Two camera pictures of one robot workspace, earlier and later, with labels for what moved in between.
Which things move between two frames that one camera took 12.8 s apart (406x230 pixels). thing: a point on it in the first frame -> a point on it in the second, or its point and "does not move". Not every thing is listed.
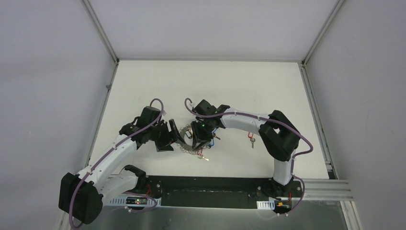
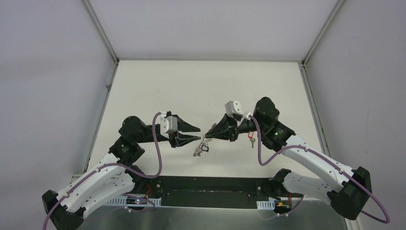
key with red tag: (252, 139) does not move
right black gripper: (198, 138) -> (227, 129)
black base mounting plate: (219, 192) does not move
